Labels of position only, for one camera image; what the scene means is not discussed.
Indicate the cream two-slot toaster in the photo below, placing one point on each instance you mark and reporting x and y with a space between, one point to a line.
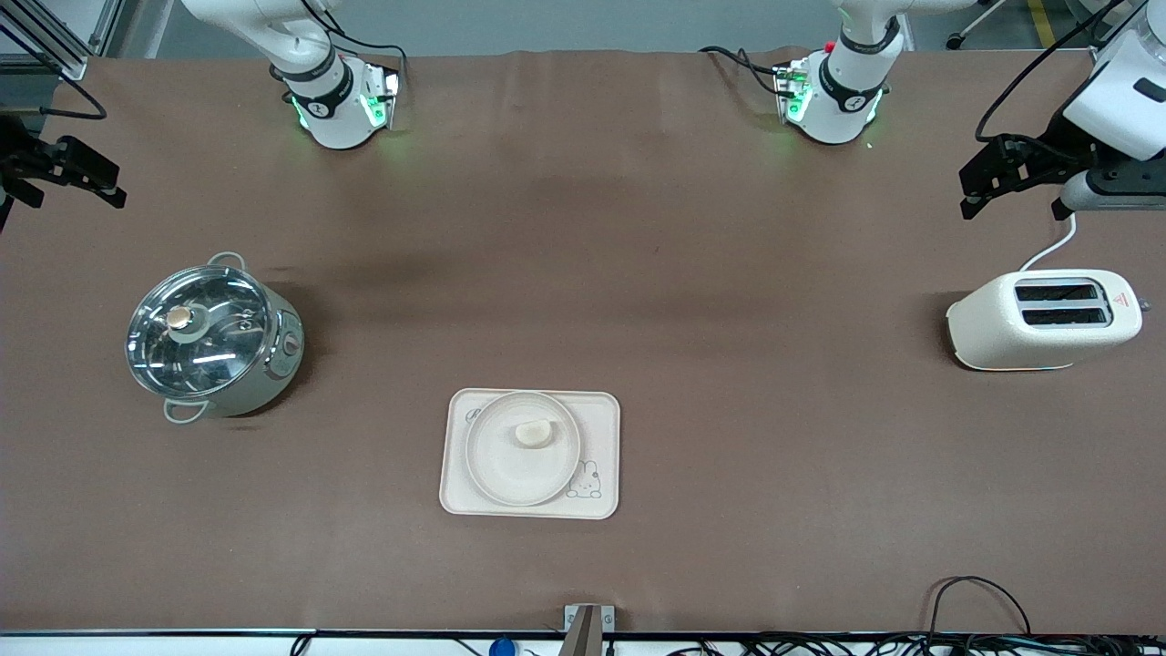
1002 328

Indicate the round cream plate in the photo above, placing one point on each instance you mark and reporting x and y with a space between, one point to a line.
510 474

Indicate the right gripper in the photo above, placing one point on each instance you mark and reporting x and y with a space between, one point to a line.
20 157

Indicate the pale steamed bun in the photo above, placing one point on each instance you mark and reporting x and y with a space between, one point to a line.
534 433

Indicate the office chair wheel base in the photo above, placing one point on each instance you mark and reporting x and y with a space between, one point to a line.
975 27

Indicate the steel pot with glass lid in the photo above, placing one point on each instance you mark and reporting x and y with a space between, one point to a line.
282 363

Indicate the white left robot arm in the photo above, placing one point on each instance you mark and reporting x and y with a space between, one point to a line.
843 100

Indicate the grey metal table bracket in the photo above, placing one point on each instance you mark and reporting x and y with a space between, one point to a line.
588 624

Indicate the small blue round object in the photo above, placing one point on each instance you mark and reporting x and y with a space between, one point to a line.
502 649

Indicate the cream rabbit print tray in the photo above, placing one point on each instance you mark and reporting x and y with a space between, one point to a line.
601 428

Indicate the glass pot lid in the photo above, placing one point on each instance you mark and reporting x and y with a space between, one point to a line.
209 355

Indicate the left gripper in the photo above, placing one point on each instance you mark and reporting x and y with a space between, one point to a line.
1056 148

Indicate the brown table cover mat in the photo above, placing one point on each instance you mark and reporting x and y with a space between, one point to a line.
638 182

